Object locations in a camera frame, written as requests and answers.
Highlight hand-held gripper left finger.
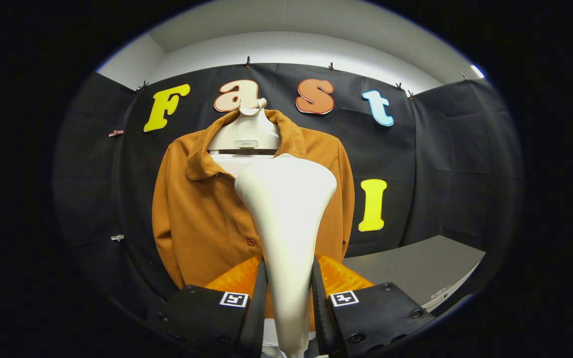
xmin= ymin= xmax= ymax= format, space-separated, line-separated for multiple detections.
xmin=160 ymin=256 xmax=269 ymax=358

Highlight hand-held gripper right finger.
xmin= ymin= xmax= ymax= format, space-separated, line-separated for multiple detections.
xmin=311 ymin=255 xmax=436 ymax=357

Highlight orange button-up shirt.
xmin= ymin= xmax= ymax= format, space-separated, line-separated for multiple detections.
xmin=152 ymin=108 xmax=356 ymax=331

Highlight white garment hanger form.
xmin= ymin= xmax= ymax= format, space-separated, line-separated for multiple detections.
xmin=207 ymin=98 xmax=282 ymax=178

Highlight grey table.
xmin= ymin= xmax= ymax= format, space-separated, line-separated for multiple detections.
xmin=342 ymin=235 xmax=486 ymax=313

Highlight black backdrop cloth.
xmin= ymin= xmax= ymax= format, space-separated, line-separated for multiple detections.
xmin=53 ymin=62 xmax=523 ymax=319

